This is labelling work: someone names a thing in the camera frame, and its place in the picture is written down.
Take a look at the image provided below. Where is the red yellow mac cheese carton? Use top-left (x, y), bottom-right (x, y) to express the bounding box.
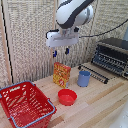
top-left (52, 61), bottom-right (72, 89)

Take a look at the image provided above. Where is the black toaster oven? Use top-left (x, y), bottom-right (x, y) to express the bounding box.
top-left (90, 37), bottom-right (128, 80)

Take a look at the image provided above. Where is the black wire oven rack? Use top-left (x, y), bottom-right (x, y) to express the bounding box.
top-left (77, 64), bottom-right (110, 85)

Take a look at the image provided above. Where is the red shopping basket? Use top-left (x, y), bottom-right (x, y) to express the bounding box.
top-left (0, 80), bottom-right (57, 128)

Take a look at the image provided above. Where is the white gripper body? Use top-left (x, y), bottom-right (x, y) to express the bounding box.
top-left (45, 29), bottom-right (81, 48)

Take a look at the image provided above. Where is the red plastic bowl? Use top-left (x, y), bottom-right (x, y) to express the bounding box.
top-left (57, 88), bottom-right (78, 107)

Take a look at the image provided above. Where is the woven folding screen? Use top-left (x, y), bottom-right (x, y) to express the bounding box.
top-left (0, 0), bottom-right (128, 88)

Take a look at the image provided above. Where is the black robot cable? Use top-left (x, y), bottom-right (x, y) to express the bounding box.
top-left (79, 20), bottom-right (128, 39)

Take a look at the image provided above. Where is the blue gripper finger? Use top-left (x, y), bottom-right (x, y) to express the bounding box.
top-left (64, 47), bottom-right (70, 56)
top-left (52, 48), bottom-right (58, 59)

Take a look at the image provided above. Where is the blue plastic cup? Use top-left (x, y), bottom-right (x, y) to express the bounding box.
top-left (77, 70), bottom-right (92, 88)

